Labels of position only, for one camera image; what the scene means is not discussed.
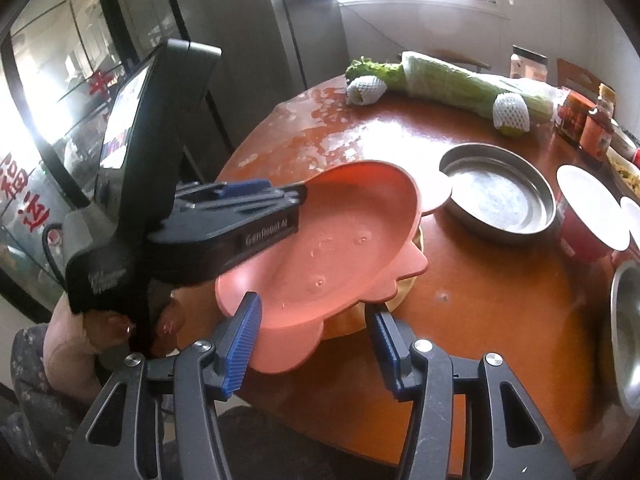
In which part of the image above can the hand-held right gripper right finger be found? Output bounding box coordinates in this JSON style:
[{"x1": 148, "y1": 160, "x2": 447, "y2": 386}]
[{"x1": 365, "y1": 304, "x2": 576, "y2": 480}]

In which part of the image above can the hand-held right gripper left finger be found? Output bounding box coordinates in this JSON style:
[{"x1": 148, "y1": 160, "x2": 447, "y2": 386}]
[{"x1": 55, "y1": 291, "x2": 263, "y2": 480}]

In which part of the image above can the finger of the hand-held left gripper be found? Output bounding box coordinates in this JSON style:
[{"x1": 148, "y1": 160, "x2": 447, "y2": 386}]
[
  {"x1": 175, "y1": 183, "x2": 309, "y2": 214},
  {"x1": 176, "y1": 178, "x2": 275, "y2": 201}
]

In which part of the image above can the pink flower-shaped plate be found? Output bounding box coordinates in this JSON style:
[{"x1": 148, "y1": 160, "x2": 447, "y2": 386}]
[{"x1": 215, "y1": 160, "x2": 430, "y2": 375}]

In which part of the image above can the person's left hand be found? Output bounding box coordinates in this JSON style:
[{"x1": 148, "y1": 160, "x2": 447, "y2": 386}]
[{"x1": 80, "y1": 302, "x2": 179, "y2": 357}]

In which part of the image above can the small white foam net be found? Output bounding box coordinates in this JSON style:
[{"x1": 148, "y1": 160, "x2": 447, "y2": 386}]
[{"x1": 346, "y1": 76, "x2": 389, "y2": 107}]

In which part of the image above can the glass door with red print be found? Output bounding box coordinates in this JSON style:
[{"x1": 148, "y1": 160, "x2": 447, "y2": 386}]
[{"x1": 0, "y1": 0, "x2": 168, "y2": 323}]

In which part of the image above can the green lettuce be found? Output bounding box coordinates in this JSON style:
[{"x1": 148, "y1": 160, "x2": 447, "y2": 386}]
[{"x1": 345, "y1": 57, "x2": 407, "y2": 92}]

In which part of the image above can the grey refrigerator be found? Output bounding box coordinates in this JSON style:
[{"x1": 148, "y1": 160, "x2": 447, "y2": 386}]
[{"x1": 172, "y1": 0, "x2": 351, "y2": 161}]

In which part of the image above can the round steel tray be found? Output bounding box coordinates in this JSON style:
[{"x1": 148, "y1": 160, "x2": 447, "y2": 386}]
[{"x1": 439, "y1": 143, "x2": 557, "y2": 247}]

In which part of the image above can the wrapped napa cabbage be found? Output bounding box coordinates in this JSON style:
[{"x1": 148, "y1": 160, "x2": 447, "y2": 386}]
[{"x1": 400, "y1": 51, "x2": 568, "y2": 126}]

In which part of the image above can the person's dark patterned clothing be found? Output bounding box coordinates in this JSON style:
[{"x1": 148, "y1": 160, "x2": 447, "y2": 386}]
[{"x1": 7, "y1": 324, "x2": 107, "y2": 480}]

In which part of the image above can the wooden chair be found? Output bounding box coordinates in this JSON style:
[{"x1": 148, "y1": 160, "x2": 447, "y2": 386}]
[
  {"x1": 430, "y1": 49, "x2": 492, "y2": 75},
  {"x1": 556, "y1": 57, "x2": 603, "y2": 92}
]

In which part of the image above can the white foam net sleeve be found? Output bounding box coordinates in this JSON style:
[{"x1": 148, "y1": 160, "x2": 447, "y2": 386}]
[{"x1": 492, "y1": 92, "x2": 532, "y2": 138}]

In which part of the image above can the black-lidded plastic jar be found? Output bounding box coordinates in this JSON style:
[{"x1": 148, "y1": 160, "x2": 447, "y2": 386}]
[{"x1": 510, "y1": 46, "x2": 549, "y2": 84}]

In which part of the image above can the plate of stir-fried food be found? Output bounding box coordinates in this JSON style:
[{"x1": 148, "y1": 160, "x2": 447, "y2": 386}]
[{"x1": 607, "y1": 152, "x2": 640, "y2": 197}]

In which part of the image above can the red sauce jar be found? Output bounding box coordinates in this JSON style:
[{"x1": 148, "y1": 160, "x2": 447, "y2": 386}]
[{"x1": 552, "y1": 89, "x2": 598, "y2": 144}]

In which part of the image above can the black cable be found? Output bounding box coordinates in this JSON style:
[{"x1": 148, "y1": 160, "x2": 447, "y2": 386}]
[{"x1": 42, "y1": 222, "x2": 68, "y2": 283}]

